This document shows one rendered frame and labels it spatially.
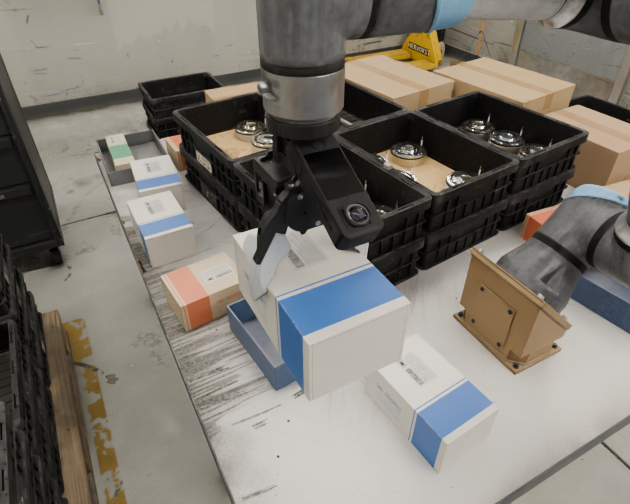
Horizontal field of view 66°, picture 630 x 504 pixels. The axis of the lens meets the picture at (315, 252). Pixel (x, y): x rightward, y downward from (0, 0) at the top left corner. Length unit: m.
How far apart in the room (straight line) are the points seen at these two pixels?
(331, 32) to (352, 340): 0.28
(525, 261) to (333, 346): 0.58
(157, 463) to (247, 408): 0.84
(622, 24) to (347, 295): 0.48
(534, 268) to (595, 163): 0.77
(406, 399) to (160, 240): 0.71
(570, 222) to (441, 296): 0.35
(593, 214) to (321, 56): 0.69
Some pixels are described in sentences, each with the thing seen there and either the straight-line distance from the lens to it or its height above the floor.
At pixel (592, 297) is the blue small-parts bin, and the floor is 0.73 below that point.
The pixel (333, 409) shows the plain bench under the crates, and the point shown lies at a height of 0.70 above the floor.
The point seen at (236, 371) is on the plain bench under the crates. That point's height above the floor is 0.70.
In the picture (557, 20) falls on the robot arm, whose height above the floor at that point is 1.34.
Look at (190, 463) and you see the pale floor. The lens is 1.74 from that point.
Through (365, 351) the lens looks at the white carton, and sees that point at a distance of 0.52.
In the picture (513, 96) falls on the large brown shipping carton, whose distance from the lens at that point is 1.83.
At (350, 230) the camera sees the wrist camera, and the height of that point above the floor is 1.24.
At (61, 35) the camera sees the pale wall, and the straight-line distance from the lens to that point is 4.28.
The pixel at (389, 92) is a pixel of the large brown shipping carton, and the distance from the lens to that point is 1.76.
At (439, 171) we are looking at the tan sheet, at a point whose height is 0.83.
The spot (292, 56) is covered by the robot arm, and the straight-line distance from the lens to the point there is 0.42.
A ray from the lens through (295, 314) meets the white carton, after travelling 0.49.
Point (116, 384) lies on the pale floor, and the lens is 2.00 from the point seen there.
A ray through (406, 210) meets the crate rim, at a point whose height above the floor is 0.93.
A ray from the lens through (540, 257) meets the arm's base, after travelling 0.99.
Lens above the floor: 1.49
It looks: 38 degrees down
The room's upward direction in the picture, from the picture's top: straight up
